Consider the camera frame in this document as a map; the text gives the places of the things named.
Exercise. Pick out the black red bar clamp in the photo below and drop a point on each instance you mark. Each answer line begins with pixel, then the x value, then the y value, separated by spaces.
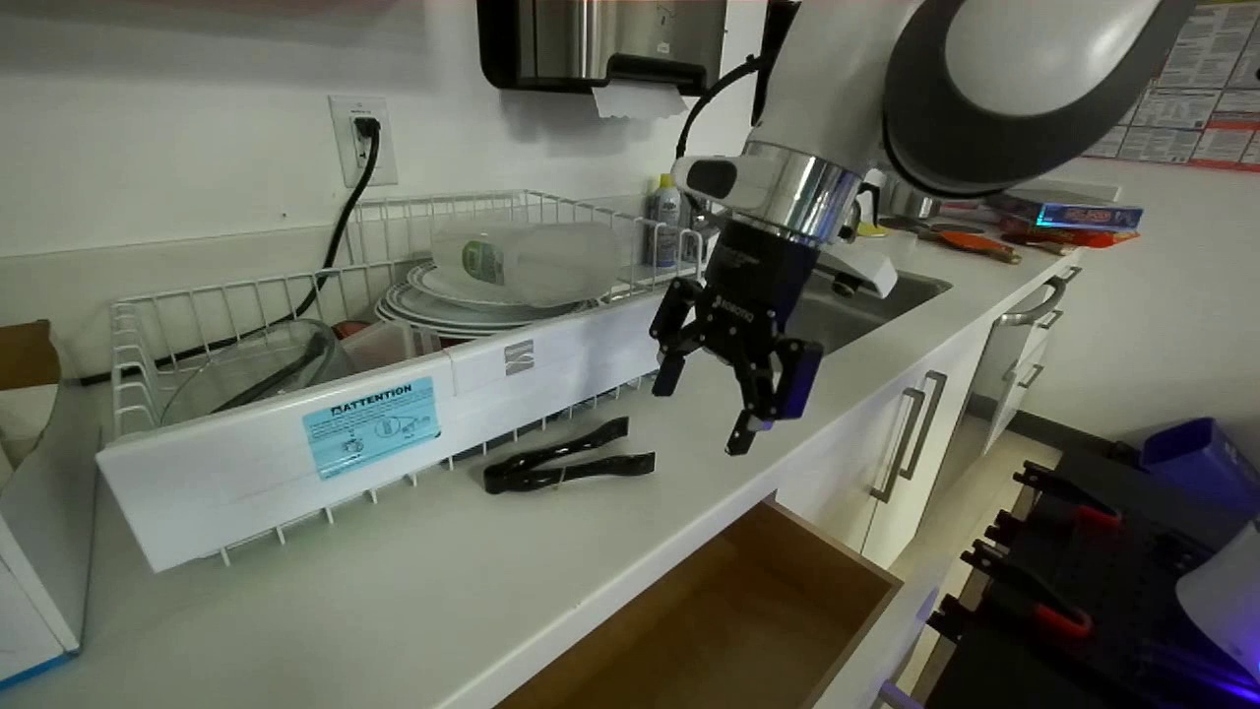
pixel 1019 614
pixel 1069 499
pixel 1028 563

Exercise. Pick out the chrome sink faucet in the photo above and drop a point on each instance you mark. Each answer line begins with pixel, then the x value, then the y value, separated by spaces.
pixel 859 274

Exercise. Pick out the white plate stack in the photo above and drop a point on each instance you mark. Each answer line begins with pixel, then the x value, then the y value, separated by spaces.
pixel 419 306

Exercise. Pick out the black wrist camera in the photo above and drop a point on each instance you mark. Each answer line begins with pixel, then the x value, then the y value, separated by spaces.
pixel 711 178

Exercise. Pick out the blue flat box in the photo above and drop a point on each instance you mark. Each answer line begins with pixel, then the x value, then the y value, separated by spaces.
pixel 1089 218

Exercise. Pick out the black robot cart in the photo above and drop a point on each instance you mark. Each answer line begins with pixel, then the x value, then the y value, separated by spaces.
pixel 1128 578

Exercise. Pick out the open wooden drawer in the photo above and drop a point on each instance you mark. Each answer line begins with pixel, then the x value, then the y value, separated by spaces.
pixel 734 614

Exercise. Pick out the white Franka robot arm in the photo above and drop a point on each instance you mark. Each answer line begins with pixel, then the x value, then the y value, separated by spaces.
pixel 839 79

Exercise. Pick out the white drainboard with blue label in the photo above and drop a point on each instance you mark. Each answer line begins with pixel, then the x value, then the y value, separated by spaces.
pixel 238 486

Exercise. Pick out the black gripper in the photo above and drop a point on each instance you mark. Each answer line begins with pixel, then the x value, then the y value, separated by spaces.
pixel 760 282

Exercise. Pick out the steel paper towel dispenser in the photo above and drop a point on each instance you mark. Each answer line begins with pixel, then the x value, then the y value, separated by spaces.
pixel 577 39

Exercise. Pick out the black tongs tool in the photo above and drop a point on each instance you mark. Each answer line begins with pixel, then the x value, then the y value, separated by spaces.
pixel 566 471

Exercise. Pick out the clear plastic container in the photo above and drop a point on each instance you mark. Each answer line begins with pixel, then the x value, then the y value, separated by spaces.
pixel 566 261

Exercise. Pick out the blue plastic container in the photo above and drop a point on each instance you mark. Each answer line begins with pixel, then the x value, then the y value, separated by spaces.
pixel 1198 458

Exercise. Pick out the white wall outlet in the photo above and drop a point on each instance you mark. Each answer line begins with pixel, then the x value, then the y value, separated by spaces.
pixel 343 159

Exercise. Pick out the red white wall posters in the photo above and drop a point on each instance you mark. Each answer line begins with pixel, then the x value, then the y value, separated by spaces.
pixel 1196 90

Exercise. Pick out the clear soap bottle green cap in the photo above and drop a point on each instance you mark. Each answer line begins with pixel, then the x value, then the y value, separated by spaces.
pixel 669 214

